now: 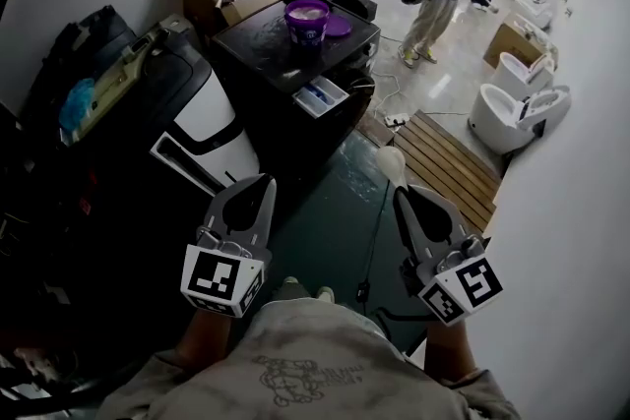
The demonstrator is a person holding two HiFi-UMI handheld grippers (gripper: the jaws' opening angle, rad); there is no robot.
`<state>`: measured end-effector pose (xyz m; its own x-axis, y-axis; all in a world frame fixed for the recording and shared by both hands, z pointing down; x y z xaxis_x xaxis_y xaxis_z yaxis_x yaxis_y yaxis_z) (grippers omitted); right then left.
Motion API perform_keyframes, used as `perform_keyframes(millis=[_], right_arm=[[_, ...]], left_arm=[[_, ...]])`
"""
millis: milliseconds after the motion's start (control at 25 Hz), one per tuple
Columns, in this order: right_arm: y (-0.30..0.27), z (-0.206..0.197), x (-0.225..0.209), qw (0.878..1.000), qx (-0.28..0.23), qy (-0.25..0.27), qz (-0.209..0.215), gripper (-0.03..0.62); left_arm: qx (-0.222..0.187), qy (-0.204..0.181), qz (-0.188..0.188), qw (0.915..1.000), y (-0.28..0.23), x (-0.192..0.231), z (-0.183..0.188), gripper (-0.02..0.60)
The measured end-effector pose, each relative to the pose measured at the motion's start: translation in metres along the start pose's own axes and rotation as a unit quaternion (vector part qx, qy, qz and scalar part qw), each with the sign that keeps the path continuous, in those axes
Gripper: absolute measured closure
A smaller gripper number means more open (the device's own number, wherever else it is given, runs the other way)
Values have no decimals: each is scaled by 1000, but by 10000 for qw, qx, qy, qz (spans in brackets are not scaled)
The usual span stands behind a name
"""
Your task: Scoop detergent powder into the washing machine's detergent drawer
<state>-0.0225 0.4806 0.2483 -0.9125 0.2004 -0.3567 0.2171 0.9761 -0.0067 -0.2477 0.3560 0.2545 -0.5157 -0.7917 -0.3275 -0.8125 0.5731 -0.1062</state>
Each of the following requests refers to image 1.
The black bag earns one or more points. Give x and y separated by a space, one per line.
83 39

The white and black appliance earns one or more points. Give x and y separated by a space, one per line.
216 123

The purple plastic tub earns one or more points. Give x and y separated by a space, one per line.
305 32

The person's left forearm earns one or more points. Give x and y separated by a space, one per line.
204 339

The person's left shoe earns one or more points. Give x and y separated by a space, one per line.
291 284

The person's right shoe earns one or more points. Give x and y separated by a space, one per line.
326 294

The brown cardboard box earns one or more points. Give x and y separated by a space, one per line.
507 44

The white toilet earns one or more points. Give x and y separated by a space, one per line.
517 74
497 113
534 10

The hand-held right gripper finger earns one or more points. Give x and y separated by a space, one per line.
450 211
407 226

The wooden slatted mat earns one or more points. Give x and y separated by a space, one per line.
443 162

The purple round lid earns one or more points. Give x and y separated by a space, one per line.
338 25

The person's shoe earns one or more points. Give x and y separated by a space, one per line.
326 294
291 284

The white washing machine detergent drawer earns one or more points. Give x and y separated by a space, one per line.
322 94

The white plastic scoop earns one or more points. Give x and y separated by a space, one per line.
390 160

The person's right forearm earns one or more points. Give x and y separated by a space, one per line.
449 351

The blue plastic bag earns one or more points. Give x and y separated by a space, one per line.
78 103

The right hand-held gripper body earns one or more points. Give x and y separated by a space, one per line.
472 282

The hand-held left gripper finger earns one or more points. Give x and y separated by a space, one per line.
268 216
216 204

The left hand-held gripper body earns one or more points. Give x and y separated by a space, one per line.
211 275

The white detergent powder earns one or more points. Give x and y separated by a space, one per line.
306 13

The person's grey printed shirt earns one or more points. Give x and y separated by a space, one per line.
305 374

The white power strip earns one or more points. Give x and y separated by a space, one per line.
396 119

